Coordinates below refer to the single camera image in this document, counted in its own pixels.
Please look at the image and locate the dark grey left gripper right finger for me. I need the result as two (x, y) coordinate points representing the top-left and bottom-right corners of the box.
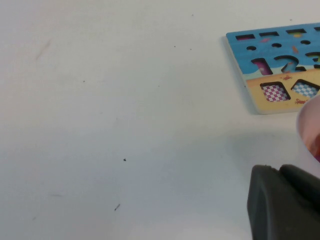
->
(278, 163), (320, 213)

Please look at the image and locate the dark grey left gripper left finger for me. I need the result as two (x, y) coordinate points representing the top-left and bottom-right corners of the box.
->
(246, 164), (320, 240)

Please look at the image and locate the pink plastic bowl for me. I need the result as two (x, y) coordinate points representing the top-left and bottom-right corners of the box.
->
(295, 94), (320, 164)

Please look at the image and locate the colourful sea-themed puzzle board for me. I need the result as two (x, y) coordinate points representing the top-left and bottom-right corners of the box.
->
(225, 22), (320, 115)

